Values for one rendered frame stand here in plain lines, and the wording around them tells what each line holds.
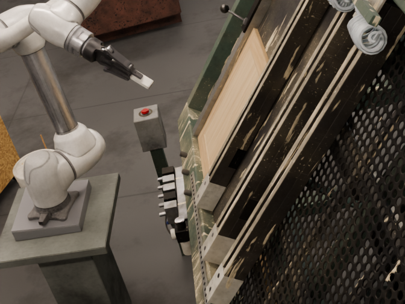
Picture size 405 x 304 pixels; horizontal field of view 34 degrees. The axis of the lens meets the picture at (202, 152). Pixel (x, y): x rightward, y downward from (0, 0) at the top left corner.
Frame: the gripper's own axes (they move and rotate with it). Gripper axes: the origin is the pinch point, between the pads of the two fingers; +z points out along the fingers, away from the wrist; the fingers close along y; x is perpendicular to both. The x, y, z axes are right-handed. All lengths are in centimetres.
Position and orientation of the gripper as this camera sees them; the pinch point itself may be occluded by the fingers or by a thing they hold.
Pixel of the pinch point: (141, 79)
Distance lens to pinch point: 208.3
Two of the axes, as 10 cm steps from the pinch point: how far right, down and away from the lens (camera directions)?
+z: 8.5, 5.2, -0.6
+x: 4.9, -7.5, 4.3
